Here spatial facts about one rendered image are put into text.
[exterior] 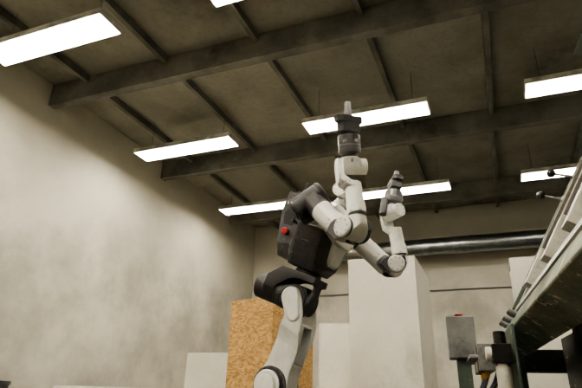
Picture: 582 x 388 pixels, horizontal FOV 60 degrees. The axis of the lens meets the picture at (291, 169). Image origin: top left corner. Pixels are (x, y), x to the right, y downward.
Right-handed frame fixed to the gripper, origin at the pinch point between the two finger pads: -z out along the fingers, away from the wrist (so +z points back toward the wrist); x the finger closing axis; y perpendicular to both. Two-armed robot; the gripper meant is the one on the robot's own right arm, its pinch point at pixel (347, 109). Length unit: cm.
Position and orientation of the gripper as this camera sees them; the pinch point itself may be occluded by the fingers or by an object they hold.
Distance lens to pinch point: 200.8
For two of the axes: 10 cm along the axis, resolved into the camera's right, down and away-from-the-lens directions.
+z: 0.2, 9.9, -1.5
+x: 8.6, 0.6, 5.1
